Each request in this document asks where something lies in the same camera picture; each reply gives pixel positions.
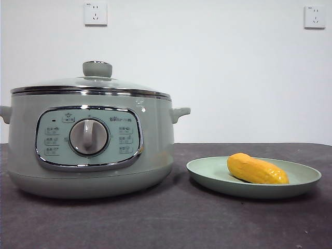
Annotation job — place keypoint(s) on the yellow corn cob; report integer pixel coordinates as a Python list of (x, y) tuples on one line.
[(256, 169)]

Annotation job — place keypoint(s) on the glass lid with green knob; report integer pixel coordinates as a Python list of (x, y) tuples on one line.
[(97, 68)]

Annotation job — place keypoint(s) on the pale green round plate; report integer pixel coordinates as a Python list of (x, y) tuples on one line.
[(207, 176)]

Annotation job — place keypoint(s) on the pale green electric steamer pot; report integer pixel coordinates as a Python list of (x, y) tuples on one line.
[(155, 142)]

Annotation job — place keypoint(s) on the white wall socket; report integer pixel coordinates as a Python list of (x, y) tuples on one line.
[(95, 13), (314, 17)]

